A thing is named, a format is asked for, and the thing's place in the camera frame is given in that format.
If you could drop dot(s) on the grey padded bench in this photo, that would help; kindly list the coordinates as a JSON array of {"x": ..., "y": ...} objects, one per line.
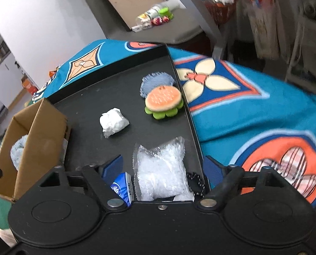
[{"x": 181, "y": 29}]

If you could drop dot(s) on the teal printed blanket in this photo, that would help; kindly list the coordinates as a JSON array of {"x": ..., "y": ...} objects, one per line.
[{"x": 253, "y": 117}]

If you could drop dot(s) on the burger plush toy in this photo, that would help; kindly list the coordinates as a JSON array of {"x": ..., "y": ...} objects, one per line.
[{"x": 163, "y": 99}]

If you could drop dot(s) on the orange basket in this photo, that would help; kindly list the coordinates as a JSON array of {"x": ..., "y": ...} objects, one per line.
[{"x": 219, "y": 8}]

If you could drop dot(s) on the brown board with black frame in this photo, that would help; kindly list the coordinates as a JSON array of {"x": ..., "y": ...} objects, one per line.
[{"x": 131, "y": 0}]

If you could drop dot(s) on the round denim patch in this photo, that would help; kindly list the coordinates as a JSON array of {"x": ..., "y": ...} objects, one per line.
[{"x": 152, "y": 81}]

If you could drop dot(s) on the white table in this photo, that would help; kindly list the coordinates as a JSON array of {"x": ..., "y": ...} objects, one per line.
[{"x": 200, "y": 13}]

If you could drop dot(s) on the blue tissue pack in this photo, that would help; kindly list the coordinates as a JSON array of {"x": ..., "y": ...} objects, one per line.
[{"x": 122, "y": 188}]

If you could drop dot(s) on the orange carton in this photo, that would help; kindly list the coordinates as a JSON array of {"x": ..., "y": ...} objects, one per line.
[{"x": 29, "y": 85}]

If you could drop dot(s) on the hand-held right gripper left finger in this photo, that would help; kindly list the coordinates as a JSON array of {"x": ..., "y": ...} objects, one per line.
[{"x": 115, "y": 166}]

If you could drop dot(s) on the clear bag of white stuffing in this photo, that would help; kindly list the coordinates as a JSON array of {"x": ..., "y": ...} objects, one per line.
[{"x": 160, "y": 170}]

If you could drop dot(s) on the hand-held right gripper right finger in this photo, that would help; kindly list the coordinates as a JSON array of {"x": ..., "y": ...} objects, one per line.
[{"x": 210, "y": 171}]

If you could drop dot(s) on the black tray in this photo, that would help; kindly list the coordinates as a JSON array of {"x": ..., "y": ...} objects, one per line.
[{"x": 94, "y": 90}]

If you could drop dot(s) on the white crumpled wad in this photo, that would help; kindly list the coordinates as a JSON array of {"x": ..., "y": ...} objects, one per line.
[{"x": 112, "y": 122}]

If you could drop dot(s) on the green plastic cup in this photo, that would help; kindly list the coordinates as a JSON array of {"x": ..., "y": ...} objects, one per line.
[{"x": 165, "y": 13}]

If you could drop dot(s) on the light blue fluffy cloth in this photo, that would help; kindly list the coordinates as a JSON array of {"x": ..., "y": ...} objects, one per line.
[{"x": 18, "y": 151}]

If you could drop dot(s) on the white tote bag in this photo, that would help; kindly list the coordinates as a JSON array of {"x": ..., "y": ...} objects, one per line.
[{"x": 264, "y": 26}]

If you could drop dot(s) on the white toy figure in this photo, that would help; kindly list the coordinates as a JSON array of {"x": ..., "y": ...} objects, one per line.
[{"x": 146, "y": 24}]

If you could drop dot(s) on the red toy figure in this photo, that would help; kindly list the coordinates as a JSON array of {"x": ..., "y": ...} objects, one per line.
[{"x": 160, "y": 20}]

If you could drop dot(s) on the cardboard box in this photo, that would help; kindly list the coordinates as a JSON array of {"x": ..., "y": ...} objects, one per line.
[{"x": 46, "y": 138}]

